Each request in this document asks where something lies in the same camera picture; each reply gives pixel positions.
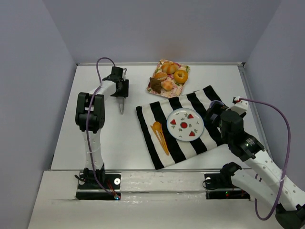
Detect orange plastic knife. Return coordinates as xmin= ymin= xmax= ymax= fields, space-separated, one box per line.
xmin=158 ymin=130 xmax=169 ymax=156

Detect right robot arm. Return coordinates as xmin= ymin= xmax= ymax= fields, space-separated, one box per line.
xmin=204 ymin=97 xmax=305 ymax=229

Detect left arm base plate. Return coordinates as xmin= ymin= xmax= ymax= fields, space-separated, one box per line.
xmin=74 ymin=173 xmax=122 ymax=201

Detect watermelon pattern plate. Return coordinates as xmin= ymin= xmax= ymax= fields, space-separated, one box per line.
xmin=166 ymin=108 xmax=204 ymax=142

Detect metal serving tongs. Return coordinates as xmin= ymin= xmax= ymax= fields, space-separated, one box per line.
xmin=118 ymin=68 xmax=127 ymax=115

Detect sesame sandwich bun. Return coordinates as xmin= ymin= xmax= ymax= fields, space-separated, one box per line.
xmin=153 ymin=72 xmax=168 ymax=81

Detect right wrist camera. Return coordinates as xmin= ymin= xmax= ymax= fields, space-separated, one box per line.
xmin=229 ymin=96 xmax=249 ymax=115

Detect brown chocolate croissant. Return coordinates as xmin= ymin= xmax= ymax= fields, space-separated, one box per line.
xmin=150 ymin=77 xmax=162 ymax=94

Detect floral rectangular tray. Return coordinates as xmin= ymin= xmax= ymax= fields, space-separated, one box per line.
xmin=146 ymin=60 xmax=190 ymax=98

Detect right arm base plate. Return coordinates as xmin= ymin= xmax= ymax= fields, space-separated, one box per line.
xmin=202 ymin=173 xmax=250 ymax=200

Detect black white striped cloth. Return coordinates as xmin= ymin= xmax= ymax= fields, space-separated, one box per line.
xmin=136 ymin=85 xmax=224 ymax=170

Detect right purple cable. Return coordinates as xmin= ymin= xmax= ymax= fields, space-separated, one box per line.
xmin=238 ymin=96 xmax=291 ymax=220

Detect large striped bread roll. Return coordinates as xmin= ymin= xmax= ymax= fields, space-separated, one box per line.
xmin=161 ymin=62 xmax=179 ymax=74

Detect orange plastic fork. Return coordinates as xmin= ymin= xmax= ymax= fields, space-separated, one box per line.
xmin=150 ymin=125 xmax=169 ymax=156

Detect lilac plastic cup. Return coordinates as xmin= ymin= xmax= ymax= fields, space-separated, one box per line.
xmin=210 ymin=100 xmax=224 ymax=107

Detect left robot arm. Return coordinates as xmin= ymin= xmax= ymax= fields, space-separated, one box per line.
xmin=75 ymin=66 xmax=129 ymax=193

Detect small round bread roll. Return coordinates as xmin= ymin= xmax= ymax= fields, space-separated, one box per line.
xmin=162 ymin=81 xmax=173 ymax=91

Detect orange bagel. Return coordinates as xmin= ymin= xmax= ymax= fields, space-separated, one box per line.
xmin=174 ymin=70 xmax=188 ymax=83

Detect orange plastic spoon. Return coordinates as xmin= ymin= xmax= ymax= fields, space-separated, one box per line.
xmin=153 ymin=122 xmax=163 ymax=137

